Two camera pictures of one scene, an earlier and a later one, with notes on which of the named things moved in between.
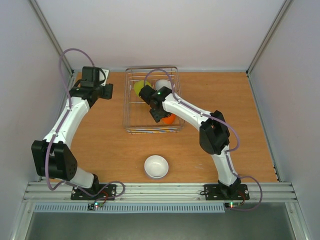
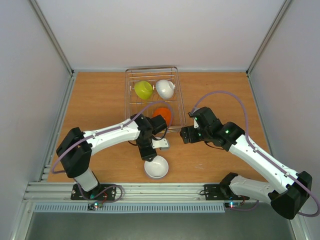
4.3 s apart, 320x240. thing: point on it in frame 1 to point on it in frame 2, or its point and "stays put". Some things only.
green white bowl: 140,84 stays put
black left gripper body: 107,95 to 143,149
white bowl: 156,166 stays put
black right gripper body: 158,115 to 187,134
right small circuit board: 232,205 stays put
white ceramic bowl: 161,83 stays put
